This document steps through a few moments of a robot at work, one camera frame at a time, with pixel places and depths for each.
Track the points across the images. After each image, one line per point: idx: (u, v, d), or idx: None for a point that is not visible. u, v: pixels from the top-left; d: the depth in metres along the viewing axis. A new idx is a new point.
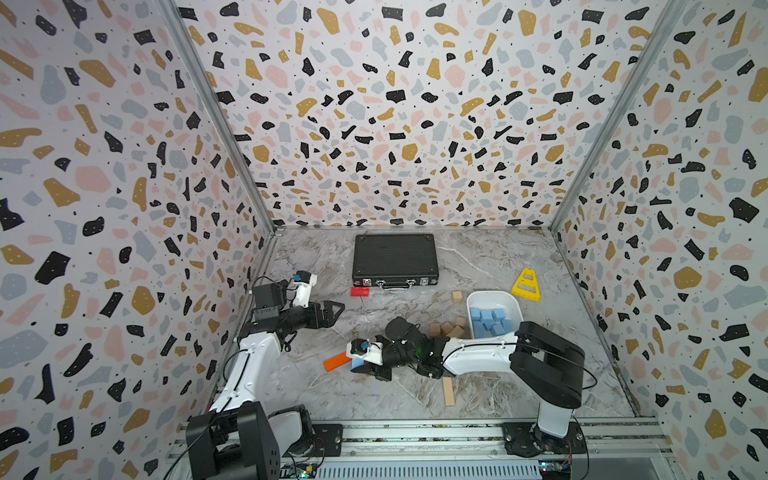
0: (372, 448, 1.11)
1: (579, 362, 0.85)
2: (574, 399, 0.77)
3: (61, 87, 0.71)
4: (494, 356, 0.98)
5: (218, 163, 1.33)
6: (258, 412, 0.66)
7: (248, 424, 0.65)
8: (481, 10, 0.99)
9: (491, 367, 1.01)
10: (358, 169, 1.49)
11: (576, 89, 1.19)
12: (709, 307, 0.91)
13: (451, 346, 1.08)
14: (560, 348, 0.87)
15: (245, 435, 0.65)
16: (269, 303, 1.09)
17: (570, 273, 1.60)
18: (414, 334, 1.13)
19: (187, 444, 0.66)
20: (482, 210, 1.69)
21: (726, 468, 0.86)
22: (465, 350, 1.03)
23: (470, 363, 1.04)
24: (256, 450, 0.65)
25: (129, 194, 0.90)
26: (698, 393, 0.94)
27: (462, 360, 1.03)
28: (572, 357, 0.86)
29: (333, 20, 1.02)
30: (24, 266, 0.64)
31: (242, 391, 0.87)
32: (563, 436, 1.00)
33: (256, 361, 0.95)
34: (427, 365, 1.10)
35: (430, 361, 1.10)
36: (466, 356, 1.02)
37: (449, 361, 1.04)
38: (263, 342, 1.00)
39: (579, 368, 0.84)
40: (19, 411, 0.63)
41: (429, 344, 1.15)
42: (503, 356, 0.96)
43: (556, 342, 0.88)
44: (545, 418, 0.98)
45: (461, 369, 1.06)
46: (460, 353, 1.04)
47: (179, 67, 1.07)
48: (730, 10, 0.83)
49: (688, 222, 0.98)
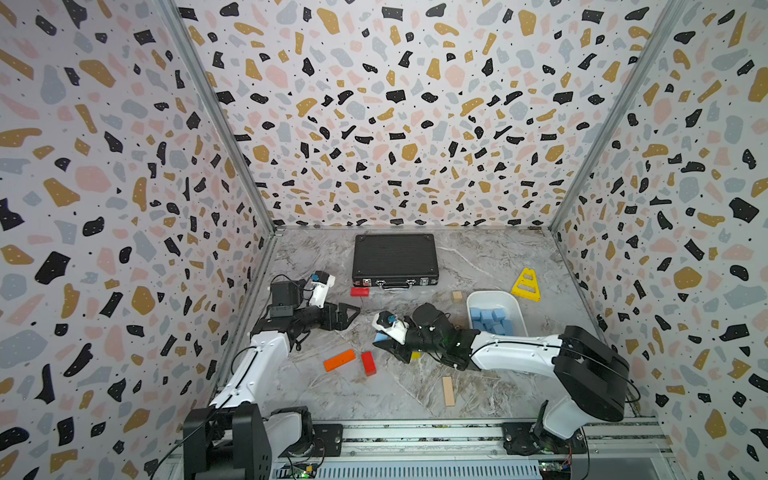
0: (372, 448, 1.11)
1: (623, 373, 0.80)
2: (616, 411, 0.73)
3: (61, 87, 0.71)
4: (533, 356, 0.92)
5: (218, 163, 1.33)
6: (254, 415, 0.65)
7: (243, 425, 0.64)
8: (482, 10, 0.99)
9: (527, 367, 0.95)
10: (358, 169, 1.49)
11: (576, 89, 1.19)
12: (709, 307, 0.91)
13: (482, 339, 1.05)
14: (606, 357, 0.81)
15: (238, 434, 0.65)
16: (286, 300, 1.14)
17: (570, 273, 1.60)
18: (442, 323, 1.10)
19: (183, 436, 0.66)
20: (482, 210, 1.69)
21: (726, 468, 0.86)
22: (498, 346, 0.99)
23: (502, 360, 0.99)
24: (246, 453, 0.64)
25: (129, 194, 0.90)
26: (697, 393, 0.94)
27: (495, 355, 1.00)
28: (617, 368, 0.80)
29: (334, 20, 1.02)
30: (24, 266, 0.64)
31: (243, 389, 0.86)
32: (566, 438, 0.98)
33: (264, 358, 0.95)
34: (452, 355, 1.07)
35: (454, 350, 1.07)
36: (499, 352, 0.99)
37: (478, 354, 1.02)
38: (274, 340, 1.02)
39: (623, 380, 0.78)
40: (19, 411, 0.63)
41: (456, 334, 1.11)
42: (544, 358, 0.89)
43: (603, 350, 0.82)
44: (552, 416, 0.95)
45: (491, 364, 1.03)
46: (492, 348, 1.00)
47: (179, 68, 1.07)
48: (730, 10, 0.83)
49: (688, 222, 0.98)
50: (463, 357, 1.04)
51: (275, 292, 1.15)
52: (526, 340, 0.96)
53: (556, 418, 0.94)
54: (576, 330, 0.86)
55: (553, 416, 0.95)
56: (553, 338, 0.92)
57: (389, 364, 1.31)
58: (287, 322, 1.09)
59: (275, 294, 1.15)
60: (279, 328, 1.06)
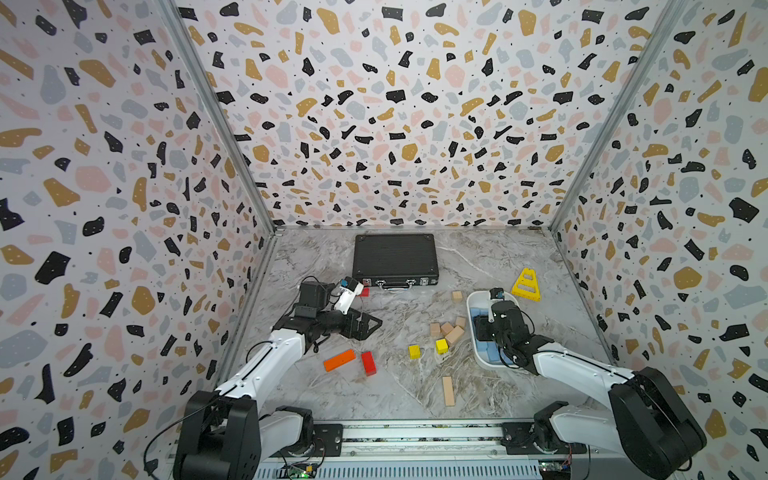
0: (372, 448, 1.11)
1: (697, 444, 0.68)
2: (662, 468, 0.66)
3: (61, 87, 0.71)
4: (594, 377, 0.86)
5: (218, 163, 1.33)
6: (249, 413, 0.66)
7: (237, 419, 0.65)
8: (481, 10, 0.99)
9: (583, 385, 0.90)
10: (358, 169, 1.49)
11: (576, 89, 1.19)
12: (709, 307, 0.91)
13: (549, 346, 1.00)
14: (683, 418, 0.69)
15: (231, 428, 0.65)
16: (313, 302, 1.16)
17: (571, 273, 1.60)
18: (516, 318, 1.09)
19: (183, 417, 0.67)
20: (482, 210, 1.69)
21: (726, 468, 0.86)
22: (565, 357, 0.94)
23: (565, 375, 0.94)
24: (234, 448, 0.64)
25: (129, 194, 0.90)
26: (697, 393, 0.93)
27: (556, 365, 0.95)
28: (691, 429, 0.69)
29: (333, 19, 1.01)
30: (23, 266, 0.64)
31: (248, 382, 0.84)
32: (561, 436, 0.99)
33: (276, 356, 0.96)
34: (516, 349, 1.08)
35: (520, 346, 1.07)
36: (564, 364, 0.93)
37: (539, 357, 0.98)
38: (294, 338, 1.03)
39: (686, 447, 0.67)
40: (19, 411, 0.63)
41: (527, 334, 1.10)
42: (607, 382, 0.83)
43: (681, 407, 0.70)
44: (563, 417, 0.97)
45: (549, 373, 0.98)
46: (557, 358, 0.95)
47: (179, 68, 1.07)
48: (730, 10, 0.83)
49: (688, 222, 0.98)
50: (525, 354, 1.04)
51: (304, 292, 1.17)
52: (596, 362, 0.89)
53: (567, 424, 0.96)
54: (655, 372, 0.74)
55: (563, 420, 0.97)
56: (624, 370, 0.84)
57: (388, 364, 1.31)
58: (308, 324, 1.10)
59: (303, 294, 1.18)
60: (298, 331, 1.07)
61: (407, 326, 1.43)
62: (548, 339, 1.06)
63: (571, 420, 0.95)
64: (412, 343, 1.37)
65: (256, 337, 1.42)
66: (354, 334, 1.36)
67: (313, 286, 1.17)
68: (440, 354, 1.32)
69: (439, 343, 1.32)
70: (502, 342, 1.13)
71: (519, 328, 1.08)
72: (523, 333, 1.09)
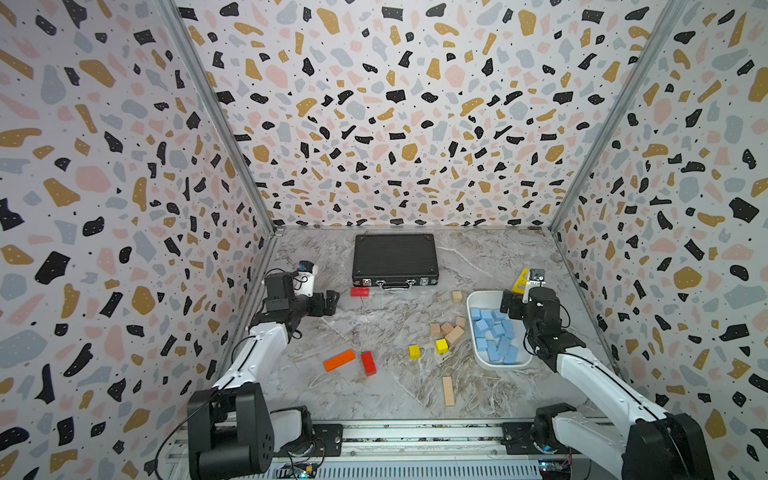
0: (372, 448, 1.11)
1: None
2: None
3: (61, 87, 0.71)
4: (619, 402, 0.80)
5: (218, 163, 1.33)
6: (255, 394, 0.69)
7: (246, 403, 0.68)
8: (481, 10, 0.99)
9: (605, 405, 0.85)
10: (358, 169, 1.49)
11: (576, 89, 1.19)
12: (709, 307, 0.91)
13: (582, 352, 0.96)
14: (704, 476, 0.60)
15: (242, 413, 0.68)
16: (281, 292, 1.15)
17: (571, 273, 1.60)
18: (551, 310, 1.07)
19: (187, 416, 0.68)
20: (482, 210, 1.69)
21: (726, 468, 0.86)
22: (592, 369, 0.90)
23: (585, 385, 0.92)
24: (249, 428, 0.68)
25: (129, 194, 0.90)
26: (697, 393, 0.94)
27: (582, 374, 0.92)
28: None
29: (333, 19, 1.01)
30: (24, 266, 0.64)
31: (245, 371, 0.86)
32: (560, 438, 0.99)
33: (264, 345, 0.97)
34: (541, 341, 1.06)
35: (546, 339, 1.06)
36: (588, 374, 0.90)
37: (565, 357, 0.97)
38: (274, 328, 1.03)
39: None
40: (19, 411, 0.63)
41: (558, 329, 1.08)
42: (629, 413, 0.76)
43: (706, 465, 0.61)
44: (567, 424, 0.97)
45: (568, 376, 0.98)
46: (584, 366, 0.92)
47: (179, 67, 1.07)
48: (730, 10, 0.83)
49: (688, 222, 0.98)
50: (549, 347, 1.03)
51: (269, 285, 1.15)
52: (630, 389, 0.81)
53: (569, 429, 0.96)
54: (691, 420, 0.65)
55: (567, 425, 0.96)
56: (659, 408, 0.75)
57: (388, 364, 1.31)
58: (285, 315, 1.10)
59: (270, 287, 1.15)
60: (279, 322, 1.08)
61: (407, 326, 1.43)
62: (579, 341, 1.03)
63: (574, 427, 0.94)
64: (412, 343, 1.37)
65: None
66: (321, 313, 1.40)
67: (278, 278, 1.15)
68: (440, 354, 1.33)
69: (439, 343, 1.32)
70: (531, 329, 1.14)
71: (551, 320, 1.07)
72: (555, 327, 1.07)
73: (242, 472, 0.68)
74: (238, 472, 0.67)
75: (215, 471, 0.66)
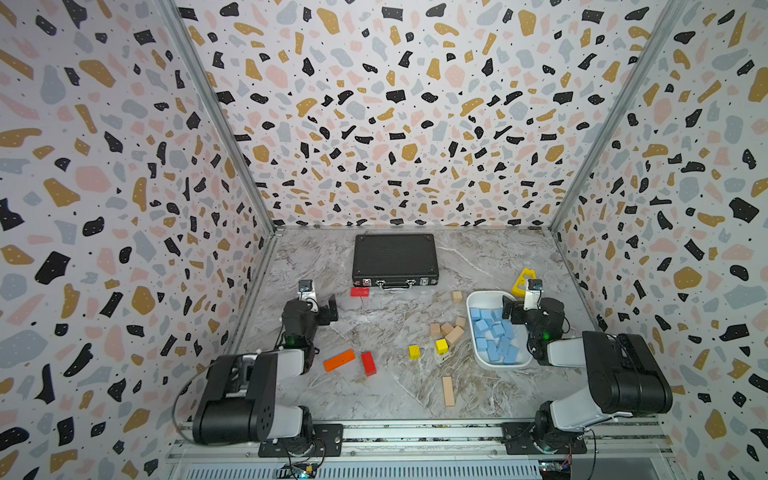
0: (372, 448, 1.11)
1: (661, 391, 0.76)
2: (615, 398, 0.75)
3: (61, 87, 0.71)
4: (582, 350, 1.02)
5: (218, 163, 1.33)
6: (273, 358, 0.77)
7: (262, 363, 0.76)
8: (481, 10, 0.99)
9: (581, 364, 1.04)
10: (358, 169, 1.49)
11: (576, 89, 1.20)
12: (709, 307, 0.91)
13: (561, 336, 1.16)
14: (652, 371, 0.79)
15: (256, 373, 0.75)
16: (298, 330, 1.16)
17: (571, 273, 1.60)
18: (555, 318, 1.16)
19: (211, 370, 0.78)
20: (482, 210, 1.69)
21: (726, 468, 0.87)
22: (568, 339, 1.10)
23: (568, 358, 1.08)
24: (258, 388, 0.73)
25: (129, 194, 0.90)
26: (697, 393, 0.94)
27: (561, 350, 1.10)
28: (660, 387, 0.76)
29: (333, 20, 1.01)
30: (23, 266, 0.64)
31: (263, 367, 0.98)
32: (563, 425, 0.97)
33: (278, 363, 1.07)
34: (537, 345, 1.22)
35: (542, 342, 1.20)
36: (564, 347, 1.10)
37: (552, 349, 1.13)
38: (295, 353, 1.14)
39: (644, 389, 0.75)
40: (19, 411, 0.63)
41: (559, 333, 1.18)
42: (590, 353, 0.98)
43: (651, 361, 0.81)
44: (561, 401, 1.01)
45: (559, 362, 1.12)
46: (559, 343, 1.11)
47: (179, 68, 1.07)
48: (730, 10, 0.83)
49: (688, 222, 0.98)
50: (542, 349, 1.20)
51: (287, 323, 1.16)
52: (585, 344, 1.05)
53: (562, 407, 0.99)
54: (638, 338, 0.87)
55: (562, 407, 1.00)
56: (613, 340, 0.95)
57: (389, 364, 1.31)
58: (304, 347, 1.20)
59: (286, 324, 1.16)
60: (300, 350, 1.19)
61: (407, 326, 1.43)
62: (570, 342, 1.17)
63: (564, 401, 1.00)
64: (412, 343, 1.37)
65: (256, 337, 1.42)
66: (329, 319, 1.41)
67: (296, 317, 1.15)
68: (440, 354, 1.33)
69: (439, 343, 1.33)
70: (531, 331, 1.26)
71: (552, 328, 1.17)
72: (555, 333, 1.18)
73: (238, 434, 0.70)
74: (235, 432, 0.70)
75: (215, 426, 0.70)
